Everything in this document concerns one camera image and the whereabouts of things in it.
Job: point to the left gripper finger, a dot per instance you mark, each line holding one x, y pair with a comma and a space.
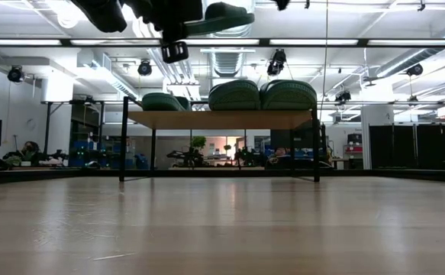
174, 33

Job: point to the teal rubber slide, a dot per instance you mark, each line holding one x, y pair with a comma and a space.
289, 95
233, 95
161, 102
222, 23

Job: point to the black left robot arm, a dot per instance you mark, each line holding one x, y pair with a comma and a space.
100, 15

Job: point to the wooden shelf black metal legs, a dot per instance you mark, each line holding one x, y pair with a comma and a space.
222, 120

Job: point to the black ceiling spotlight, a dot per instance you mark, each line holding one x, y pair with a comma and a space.
144, 68
16, 74
343, 96
415, 70
276, 63

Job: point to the small green indoor tree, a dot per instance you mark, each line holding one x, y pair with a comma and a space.
198, 142

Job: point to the black partition panels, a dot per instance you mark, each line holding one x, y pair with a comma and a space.
397, 145

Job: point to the person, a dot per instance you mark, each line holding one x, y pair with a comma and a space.
30, 149

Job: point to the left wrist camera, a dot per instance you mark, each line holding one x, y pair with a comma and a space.
174, 52

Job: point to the silver ventilation duct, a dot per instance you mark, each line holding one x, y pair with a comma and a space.
227, 63

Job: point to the black aluminium table frame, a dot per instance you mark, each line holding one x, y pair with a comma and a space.
35, 175

